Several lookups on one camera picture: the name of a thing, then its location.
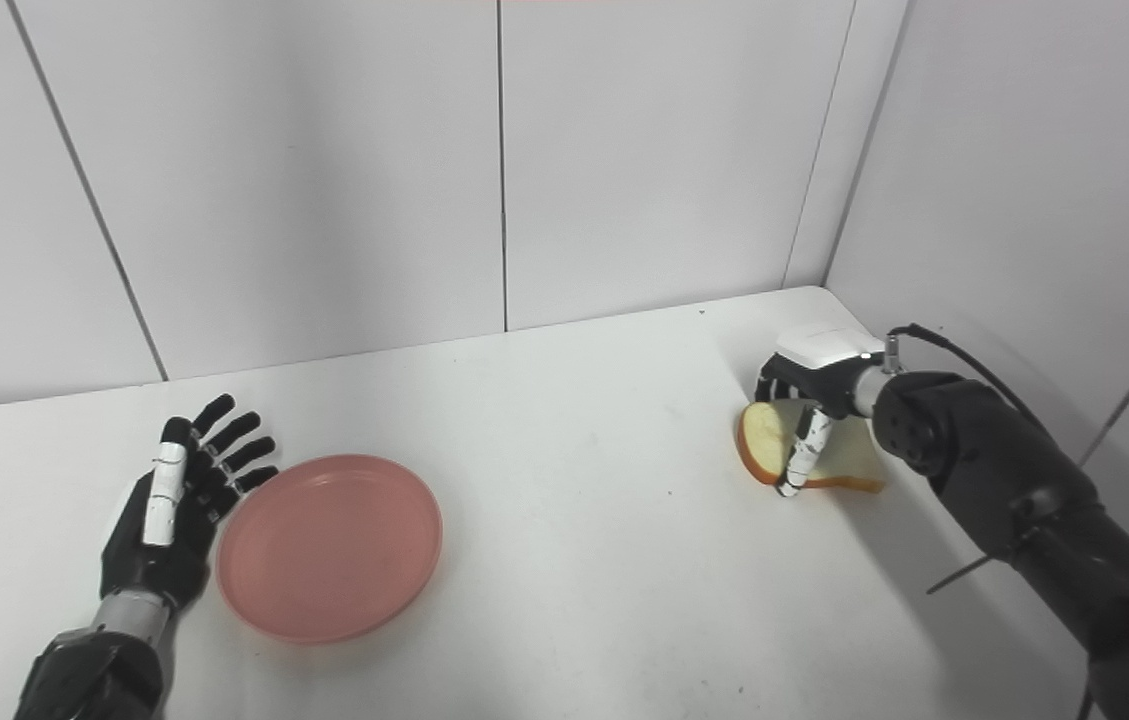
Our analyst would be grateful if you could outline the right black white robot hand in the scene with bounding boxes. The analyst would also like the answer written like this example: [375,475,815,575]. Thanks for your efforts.
[754,321,887,498]

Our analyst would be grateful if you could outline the pink round plate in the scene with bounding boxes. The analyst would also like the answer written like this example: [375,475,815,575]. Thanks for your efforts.
[216,454,444,645]

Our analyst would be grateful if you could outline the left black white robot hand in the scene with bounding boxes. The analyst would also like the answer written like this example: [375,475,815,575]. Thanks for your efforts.
[99,393,280,611]

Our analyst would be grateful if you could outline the slice of white bread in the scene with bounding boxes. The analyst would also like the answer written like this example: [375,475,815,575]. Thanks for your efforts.
[735,398,887,494]

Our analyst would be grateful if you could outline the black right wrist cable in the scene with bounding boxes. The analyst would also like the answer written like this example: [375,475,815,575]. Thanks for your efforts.
[884,323,1055,431]

